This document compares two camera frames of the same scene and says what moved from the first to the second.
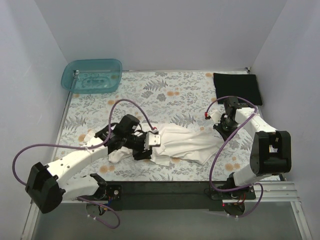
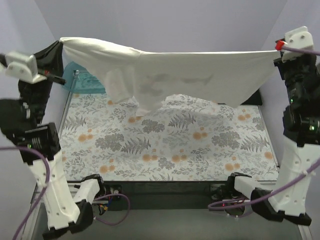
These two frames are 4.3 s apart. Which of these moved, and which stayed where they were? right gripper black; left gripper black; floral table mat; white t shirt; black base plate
Moved: left gripper black; white t shirt; right gripper black
Stayed: floral table mat; black base plate
